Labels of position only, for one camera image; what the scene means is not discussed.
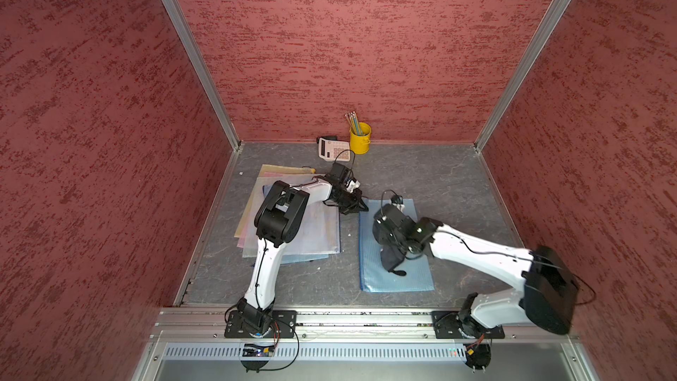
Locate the white mesh document bag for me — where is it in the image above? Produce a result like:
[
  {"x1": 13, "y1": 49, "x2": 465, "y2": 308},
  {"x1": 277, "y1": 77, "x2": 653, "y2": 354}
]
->
[{"x1": 249, "y1": 176, "x2": 340, "y2": 258}]

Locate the blue mesh document bag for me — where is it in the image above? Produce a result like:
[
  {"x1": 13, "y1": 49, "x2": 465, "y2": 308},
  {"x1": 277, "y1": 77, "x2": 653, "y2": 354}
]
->
[{"x1": 359, "y1": 199, "x2": 435, "y2": 294}]

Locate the yellow mesh document bag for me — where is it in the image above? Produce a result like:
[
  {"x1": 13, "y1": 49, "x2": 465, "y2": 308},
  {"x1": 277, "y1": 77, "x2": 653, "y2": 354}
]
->
[{"x1": 234, "y1": 164, "x2": 316, "y2": 247}]

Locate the green mesh document bag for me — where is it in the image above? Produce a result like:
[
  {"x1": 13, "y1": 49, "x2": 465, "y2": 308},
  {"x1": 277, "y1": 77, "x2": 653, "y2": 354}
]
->
[{"x1": 236, "y1": 171, "x2": 315, "y2": 258}]

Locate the light blue document bag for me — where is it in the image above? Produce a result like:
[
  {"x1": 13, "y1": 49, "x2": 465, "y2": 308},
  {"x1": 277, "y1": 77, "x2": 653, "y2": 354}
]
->
[{"x1": 281, "y1": 254, "x2": 330, "y2": 265}]

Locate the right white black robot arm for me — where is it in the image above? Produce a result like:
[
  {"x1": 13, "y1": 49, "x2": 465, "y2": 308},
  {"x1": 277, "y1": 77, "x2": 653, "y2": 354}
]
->
[{"x1": 372, "y1": 204, "x2": 580, "y2": 339}]

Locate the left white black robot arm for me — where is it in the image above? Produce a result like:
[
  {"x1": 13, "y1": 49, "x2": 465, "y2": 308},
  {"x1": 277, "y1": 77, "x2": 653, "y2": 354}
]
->
[{"x1": 236, "y1": 176, "x2": 368, "y2": 336}]

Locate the pink desk calculator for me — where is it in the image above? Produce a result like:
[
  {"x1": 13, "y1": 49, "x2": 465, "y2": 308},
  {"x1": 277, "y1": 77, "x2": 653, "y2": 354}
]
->
[{"x1": 317, "y1": 137, "x2": 352, "y2": 162}]

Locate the yellow pen cup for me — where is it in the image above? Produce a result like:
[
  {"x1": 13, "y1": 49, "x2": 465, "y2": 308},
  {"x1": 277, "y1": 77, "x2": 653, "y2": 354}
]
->
[{"x1": 349, "y1": 123, "x2": 372, "y2": 155}]

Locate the coloured pencils bundle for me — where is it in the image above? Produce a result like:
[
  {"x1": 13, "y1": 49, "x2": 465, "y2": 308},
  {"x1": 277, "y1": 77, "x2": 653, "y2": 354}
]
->
[{"x1": 345, "y1": 111, "x2": 363, "y2": 136}]

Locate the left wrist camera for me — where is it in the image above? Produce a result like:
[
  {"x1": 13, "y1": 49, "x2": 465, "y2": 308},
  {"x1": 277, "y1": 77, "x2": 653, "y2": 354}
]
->
[{"x1": 327, "y1": 162, "x2": 361, "y2": 192}]

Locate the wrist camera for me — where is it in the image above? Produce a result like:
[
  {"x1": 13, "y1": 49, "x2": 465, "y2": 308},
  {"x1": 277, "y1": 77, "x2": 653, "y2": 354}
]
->
[
  {"x1": 391, "y1": 194, "x2": 404, "y2": 209},
  {"x1": 327, "y1": 162, "x2": 361, "y2": 192}
]

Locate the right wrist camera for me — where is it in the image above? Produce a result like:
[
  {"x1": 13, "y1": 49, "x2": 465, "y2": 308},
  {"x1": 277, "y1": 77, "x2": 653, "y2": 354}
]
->
[{"x1": 391, "y1": 194, "x2": 404, "y2": 209}]

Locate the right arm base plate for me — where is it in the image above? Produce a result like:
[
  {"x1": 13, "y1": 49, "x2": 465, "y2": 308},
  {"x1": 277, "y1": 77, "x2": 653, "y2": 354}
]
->
[{"x1": 431, "y1": 310, "x2": 505, "y2": 340}]

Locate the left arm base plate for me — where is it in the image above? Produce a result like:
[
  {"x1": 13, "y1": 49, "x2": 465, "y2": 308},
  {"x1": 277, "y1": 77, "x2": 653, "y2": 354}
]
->
[{"x1": 224, "y1": 310, "x2": 298, "y2": 340}]

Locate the aluminium front rail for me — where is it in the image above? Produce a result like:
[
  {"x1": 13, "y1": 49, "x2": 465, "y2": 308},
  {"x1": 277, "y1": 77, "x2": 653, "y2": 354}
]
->
[{"x1": 133, "y1": 307, "x2": 599, "y2": 380}]

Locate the left aluminium corner post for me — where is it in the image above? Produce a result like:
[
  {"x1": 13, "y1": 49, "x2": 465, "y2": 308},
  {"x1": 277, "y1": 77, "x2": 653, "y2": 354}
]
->
[{"x1": 160, "y1": 0, "x2": 241, "y2": 153}]

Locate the aluminium corner post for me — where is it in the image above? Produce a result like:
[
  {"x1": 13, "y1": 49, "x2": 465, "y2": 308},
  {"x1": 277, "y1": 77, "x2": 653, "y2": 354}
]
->
[
  {"x1": 474, "y1": 0, "x2": 572, "y2": 153},
  {"x1": 160, "y1": 0, "x2": 241, "y2": 153}
]

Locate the right aluminium corner post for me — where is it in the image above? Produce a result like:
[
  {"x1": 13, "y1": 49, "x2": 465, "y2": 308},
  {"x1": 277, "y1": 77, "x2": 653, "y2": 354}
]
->
[{"x1": 474, "y1": 0, "x2": 572, "y2": 153}]

